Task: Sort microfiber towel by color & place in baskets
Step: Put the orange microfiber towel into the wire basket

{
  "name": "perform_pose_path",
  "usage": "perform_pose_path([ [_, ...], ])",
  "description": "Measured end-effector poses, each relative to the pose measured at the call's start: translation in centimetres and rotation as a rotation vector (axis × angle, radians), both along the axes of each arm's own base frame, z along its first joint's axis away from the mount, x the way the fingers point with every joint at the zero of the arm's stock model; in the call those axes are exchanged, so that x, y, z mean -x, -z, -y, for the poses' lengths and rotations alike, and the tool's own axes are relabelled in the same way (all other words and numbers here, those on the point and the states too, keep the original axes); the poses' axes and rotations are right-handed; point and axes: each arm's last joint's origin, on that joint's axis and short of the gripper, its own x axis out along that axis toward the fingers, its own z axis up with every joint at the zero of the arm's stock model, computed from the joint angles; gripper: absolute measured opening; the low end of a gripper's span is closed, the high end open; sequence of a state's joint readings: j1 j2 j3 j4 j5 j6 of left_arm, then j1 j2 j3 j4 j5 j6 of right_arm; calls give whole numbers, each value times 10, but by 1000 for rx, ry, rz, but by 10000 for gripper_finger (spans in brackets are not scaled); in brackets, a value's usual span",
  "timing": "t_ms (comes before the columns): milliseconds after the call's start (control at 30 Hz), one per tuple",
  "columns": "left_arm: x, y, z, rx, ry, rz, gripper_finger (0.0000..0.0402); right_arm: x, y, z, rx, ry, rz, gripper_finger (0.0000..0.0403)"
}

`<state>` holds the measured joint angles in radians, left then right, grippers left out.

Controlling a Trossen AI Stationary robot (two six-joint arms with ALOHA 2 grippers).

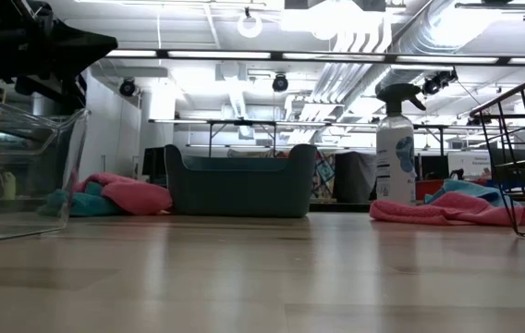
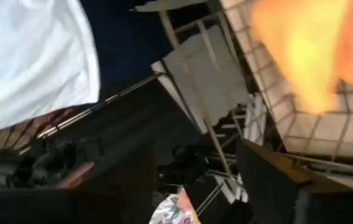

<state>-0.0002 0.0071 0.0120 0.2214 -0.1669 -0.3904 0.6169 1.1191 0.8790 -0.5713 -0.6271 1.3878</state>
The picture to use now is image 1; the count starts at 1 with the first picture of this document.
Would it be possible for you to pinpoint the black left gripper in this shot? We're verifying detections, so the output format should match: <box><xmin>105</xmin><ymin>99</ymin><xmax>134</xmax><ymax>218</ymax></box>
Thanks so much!
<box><xmin>0</xmin><ymin>0</ymin><xmax>119</xmax><ymax>83</ymax></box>

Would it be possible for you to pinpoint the pink microfiber towel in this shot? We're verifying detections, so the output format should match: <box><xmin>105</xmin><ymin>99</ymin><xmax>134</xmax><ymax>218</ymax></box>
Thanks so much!
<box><xmin>72</xmin><ymin>172</ymin><xmax>174</xmax><ymax>216</ymax></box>
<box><xmin>369</xmin><ymin>191</ymin><xmax>525</xmax><ymax>228</ymax></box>

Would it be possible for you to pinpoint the teal microfiber towel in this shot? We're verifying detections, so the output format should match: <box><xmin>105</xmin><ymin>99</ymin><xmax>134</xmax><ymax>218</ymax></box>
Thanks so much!
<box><xmin>38</xmin><ymin>180</ymin><xmax>126</xmax><ymax>218</ymax></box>

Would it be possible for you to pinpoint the light blue microfiber towel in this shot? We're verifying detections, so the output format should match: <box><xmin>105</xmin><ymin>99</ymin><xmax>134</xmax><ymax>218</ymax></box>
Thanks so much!
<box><xmin>423</xmin><ymin>179</ymin><xmax>519</xmax><ymax>209</ymax></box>

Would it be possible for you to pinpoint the black monitor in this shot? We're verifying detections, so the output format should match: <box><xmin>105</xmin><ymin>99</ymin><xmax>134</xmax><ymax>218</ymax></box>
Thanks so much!
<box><xmin>141</xmin><ymin>146</ymin><xmax>167</xmax><ymax>187</ymax></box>

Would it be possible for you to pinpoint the clear plastic bin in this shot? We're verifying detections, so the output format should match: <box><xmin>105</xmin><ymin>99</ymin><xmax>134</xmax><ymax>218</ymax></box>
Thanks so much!
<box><xmin>0</xmin><ymin>89</ymin><xmax>92</xmax><ymax>246</ymax></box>

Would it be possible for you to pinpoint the black-framed background table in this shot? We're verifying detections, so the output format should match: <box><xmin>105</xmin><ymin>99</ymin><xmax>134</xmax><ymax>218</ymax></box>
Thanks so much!
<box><xmin>148</xmin><ymin>117</ymin><xmax>451</xmax><ymax>159</ymax></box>

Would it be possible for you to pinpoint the dark teal plastic basket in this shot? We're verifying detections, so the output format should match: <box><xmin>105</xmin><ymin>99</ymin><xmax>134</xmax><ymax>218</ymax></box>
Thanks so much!
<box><xmin>164</xmin><ymin>142</ymin><xmax>318</xmax><ymax>219</ymax></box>

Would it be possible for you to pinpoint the colourful patchwork quilt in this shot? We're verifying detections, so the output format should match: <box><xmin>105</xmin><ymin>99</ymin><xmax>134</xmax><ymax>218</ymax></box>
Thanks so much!
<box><xmin>312</xmin><ymin>151</ymin><xmax>336</xmax><ymax>201</ymax></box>

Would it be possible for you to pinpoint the black covered box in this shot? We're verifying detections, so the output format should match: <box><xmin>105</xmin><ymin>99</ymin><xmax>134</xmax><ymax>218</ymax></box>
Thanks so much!
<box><xmin>333</xmin><ymin>151</ymin><xmax>378</xmax><ymax>204</ymax></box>

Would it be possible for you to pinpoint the white spray bottle black trigger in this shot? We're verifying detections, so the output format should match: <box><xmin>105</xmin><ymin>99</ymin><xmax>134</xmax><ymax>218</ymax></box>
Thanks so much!
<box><xmin>374</xmin><ymin>82</ymin><xmax>427</xmax><ymax>207</ymax></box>

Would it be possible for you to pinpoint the black ceiling spotlight cluster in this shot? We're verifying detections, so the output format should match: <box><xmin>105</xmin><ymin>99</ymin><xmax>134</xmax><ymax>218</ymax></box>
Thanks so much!
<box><xmin>421</xmin><ymin>68</ymin><xmax>459</xmax><ymax>97</ymax></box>

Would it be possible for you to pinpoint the white printed sign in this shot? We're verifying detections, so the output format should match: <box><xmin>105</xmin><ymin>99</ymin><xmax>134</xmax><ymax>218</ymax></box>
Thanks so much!
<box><xmin>446</xmin><ymin>151</ymin><xmax>493</xmax><ymax>179</ymax></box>

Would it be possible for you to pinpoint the white hanging ring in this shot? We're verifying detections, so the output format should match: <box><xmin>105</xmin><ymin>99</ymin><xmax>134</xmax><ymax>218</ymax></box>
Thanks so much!
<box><xmin>236</xmin><ymin>6</ymin><xmax>264</xmax><ymax>40</ymax></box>

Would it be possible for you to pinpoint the black wire basket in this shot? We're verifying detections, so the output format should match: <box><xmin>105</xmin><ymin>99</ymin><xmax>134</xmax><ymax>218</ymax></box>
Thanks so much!
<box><xmin>469</xmin><ymin>65</ymin><xmax>525</xmax><ymax>244</ymax></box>

